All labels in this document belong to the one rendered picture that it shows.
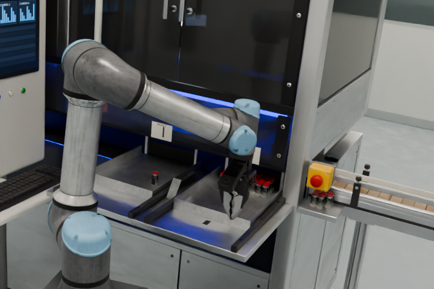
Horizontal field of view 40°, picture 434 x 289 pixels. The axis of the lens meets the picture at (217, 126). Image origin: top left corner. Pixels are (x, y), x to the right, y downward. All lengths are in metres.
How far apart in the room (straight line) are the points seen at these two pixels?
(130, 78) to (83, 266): 0.46
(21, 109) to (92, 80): 0.94
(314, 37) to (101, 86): 0.76
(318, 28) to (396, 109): 4.80
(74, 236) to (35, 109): 0.96
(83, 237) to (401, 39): 5.36
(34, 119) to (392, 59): 4.76
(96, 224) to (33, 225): 1.22
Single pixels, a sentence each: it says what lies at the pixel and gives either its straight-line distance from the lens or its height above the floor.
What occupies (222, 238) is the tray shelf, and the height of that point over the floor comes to 0.88.
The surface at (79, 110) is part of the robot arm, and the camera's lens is 1.48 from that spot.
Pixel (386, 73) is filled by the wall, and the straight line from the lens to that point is 6.55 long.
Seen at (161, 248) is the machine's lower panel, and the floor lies 0.55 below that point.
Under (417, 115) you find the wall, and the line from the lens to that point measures 6.58.
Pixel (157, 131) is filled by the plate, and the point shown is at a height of 1.01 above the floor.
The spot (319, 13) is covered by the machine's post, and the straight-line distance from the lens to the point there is 1.84.
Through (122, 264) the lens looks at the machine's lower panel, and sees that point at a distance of 2.46.
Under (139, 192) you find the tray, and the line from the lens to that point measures 1.94.
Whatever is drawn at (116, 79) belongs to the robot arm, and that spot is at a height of 1.38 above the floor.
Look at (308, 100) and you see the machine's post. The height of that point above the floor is 1.24.
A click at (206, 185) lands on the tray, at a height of 0.88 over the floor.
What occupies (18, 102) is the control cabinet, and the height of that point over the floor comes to 1.07.
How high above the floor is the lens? 1.71
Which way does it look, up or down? 18 degrees down
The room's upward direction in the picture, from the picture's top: 6 degrees clockwise
